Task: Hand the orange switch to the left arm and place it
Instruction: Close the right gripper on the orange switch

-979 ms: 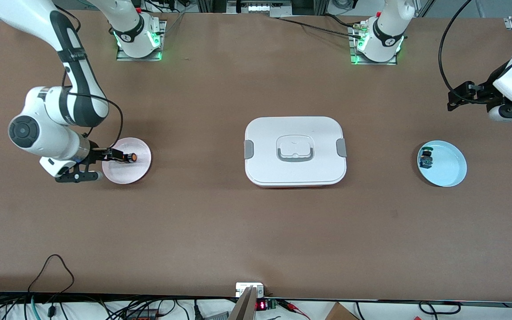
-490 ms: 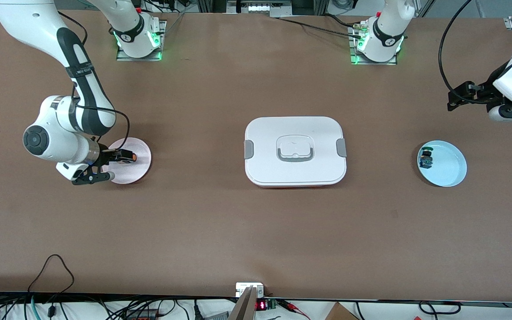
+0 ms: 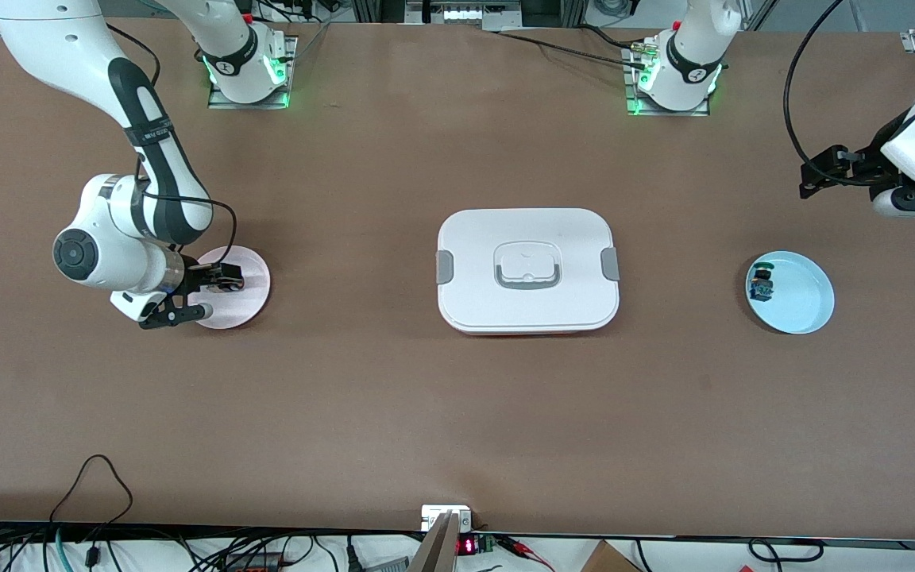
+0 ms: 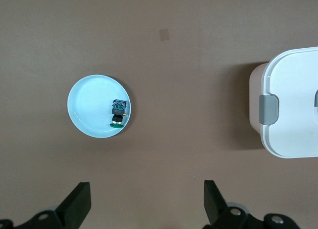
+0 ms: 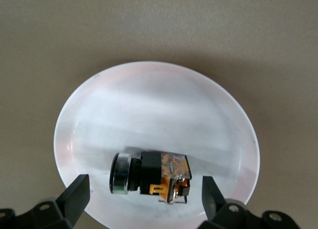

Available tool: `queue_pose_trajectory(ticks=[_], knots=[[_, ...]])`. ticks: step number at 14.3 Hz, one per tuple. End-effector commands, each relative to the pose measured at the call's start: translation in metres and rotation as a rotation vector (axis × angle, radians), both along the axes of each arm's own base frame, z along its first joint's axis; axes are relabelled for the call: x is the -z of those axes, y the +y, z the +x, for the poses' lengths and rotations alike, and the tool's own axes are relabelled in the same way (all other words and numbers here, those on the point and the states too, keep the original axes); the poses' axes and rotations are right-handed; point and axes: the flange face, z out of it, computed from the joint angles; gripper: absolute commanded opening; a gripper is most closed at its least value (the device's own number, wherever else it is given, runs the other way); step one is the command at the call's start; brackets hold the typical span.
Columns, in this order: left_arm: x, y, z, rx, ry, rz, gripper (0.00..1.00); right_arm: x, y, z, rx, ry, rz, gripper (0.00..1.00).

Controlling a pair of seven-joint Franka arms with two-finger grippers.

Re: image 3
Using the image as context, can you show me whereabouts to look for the grey aluminium bar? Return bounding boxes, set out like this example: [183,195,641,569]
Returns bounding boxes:
[408,512,460,572]

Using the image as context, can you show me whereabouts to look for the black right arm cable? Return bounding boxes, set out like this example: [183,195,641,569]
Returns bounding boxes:
[106,24,237,267]

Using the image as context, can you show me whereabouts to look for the white lunch box with handle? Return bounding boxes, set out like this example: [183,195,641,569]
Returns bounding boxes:
[435,208,621,336]

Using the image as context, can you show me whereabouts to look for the black cable under table edge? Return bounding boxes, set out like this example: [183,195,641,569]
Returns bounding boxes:
[747,539,825,563]

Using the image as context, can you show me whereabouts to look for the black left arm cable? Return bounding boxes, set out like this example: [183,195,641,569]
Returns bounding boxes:
[783,0,895,187]

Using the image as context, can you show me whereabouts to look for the green and blue switch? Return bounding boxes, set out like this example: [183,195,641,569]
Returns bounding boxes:
[750,262,776,303]

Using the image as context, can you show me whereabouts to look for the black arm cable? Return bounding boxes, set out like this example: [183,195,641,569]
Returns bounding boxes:
[106,24,237,267]
[783,0,895,187]

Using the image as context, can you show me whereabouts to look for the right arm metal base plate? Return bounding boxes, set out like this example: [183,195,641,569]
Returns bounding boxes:
[207,36,299,110]

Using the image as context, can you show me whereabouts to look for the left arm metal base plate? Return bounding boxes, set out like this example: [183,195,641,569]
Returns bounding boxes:
[623,40,711,118]

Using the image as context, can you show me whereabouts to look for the short black table cable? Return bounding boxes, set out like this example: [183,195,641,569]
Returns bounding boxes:
[581,24,637,50]

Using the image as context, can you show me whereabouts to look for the thin black looped cable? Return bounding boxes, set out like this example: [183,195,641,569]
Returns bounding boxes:
[48,454,134,549]

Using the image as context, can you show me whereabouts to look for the long black table cable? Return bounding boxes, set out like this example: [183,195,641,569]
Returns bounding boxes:
[492,30,647,66]

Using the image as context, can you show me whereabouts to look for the aluminium frame rail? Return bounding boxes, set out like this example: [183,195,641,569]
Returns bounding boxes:
[403,0,523,31]

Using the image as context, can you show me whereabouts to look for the light blue round plate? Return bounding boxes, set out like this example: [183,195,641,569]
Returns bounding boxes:
[745,251,836,334]

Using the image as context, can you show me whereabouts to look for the brown cardboard piece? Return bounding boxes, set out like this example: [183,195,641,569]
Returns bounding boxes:
[581,540,641,572]

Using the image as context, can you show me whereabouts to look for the pink round plate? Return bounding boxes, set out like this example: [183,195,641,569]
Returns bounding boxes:
[191,246,272,330]

